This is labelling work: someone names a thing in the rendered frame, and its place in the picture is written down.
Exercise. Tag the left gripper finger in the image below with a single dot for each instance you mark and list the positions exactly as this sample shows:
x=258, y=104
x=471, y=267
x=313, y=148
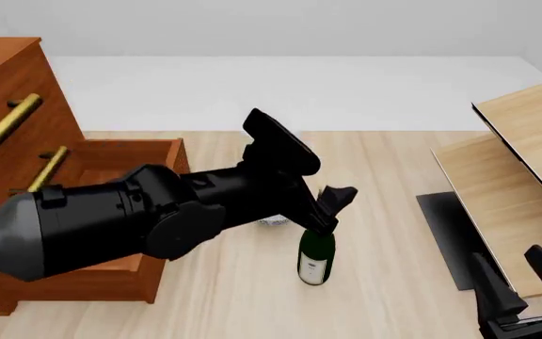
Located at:
x=341, y=197
x=323, y=229

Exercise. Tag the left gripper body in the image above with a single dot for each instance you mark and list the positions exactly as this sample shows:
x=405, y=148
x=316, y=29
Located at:
x=309, y=202

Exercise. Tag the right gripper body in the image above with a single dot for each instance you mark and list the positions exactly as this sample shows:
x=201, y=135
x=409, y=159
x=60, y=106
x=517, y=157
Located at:
x=525, y=326

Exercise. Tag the dark green wine bottle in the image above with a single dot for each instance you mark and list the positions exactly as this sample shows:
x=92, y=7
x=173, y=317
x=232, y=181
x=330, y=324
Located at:
x=316, y=256

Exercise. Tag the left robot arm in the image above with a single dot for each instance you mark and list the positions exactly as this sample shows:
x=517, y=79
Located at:
x=87, y=219

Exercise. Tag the open wooden drawer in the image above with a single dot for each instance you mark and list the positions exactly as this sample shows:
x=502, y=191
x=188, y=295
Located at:
x=111, y=286

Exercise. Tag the pale wooden rack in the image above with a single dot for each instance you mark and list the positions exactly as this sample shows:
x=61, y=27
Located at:
x=501, y=183

